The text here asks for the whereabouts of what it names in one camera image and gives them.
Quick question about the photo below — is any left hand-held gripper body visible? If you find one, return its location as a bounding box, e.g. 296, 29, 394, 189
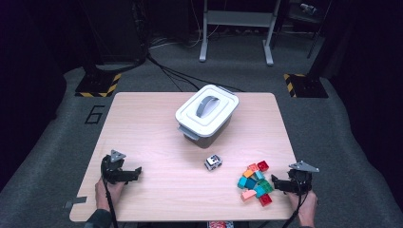
100, 149, 130, 185

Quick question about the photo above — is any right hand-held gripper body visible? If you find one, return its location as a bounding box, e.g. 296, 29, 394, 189
286, 161, 320, 196

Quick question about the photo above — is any green toy block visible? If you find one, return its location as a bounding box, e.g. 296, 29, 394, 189
258, 179, 275, 194

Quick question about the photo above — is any pink toy block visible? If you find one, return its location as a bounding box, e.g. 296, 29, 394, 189
240, 189, 258, 202

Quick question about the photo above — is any small white toy car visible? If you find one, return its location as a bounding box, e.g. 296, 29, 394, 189
203, 154, 223, 172

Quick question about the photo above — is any white lid with grey handle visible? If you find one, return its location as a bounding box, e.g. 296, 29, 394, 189
175, 84, 240, 139

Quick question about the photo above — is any clear brown storage box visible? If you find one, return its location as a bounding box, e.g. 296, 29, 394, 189
176, 85, 237, 149

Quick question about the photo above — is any person's left hand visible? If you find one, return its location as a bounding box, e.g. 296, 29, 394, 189
94, 179, 126, 212

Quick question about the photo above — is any person's right hand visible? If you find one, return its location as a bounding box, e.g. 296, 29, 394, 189
286, 189, 319, 228

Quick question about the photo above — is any grey tape strip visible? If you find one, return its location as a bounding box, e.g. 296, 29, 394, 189
63, 196, 87, 209

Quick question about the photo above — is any red patterned item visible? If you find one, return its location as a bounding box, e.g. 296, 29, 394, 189
207, 220, 236, 228

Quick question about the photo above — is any black cabinet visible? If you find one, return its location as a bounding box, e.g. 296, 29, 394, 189
80, 0, 148, 66

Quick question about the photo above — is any grey device on stand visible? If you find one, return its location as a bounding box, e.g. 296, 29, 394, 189
298, 2, 318, 16

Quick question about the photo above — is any right hand-held gripper black cable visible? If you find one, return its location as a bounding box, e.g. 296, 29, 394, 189
280, 189, 312, 228

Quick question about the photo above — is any hand-held gripper black cable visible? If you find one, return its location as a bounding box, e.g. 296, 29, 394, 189
102, 177, 120, 228
280, 189, 312, 228

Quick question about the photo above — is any left hand-held gripper black cable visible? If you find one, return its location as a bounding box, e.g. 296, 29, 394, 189
102, 177, 120, 228

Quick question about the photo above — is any black yellow striped base plate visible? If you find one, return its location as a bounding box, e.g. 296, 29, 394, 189
74, 72, 123, 98
283, 72, 330, 99

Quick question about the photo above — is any black floor cable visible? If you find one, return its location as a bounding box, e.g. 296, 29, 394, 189
160, 66, 202, 93
145, 53, 246, 93

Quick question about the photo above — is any grey metal desk frame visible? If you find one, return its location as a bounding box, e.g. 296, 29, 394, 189
199, 0, 283, 67

